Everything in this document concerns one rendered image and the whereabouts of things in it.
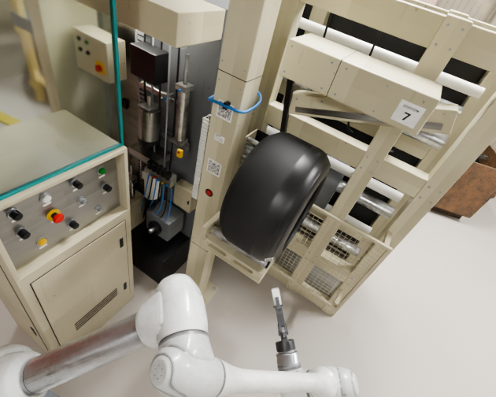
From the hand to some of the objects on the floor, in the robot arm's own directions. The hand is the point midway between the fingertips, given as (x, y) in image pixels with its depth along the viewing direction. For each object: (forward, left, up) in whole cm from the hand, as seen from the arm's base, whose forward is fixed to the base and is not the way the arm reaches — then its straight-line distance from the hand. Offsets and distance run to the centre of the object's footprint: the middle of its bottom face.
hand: (276, 297), depth 122 cm
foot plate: (+37, +53, -97) cm, 117 cm away
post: (+37, +53, -98) cm, 117 cm away
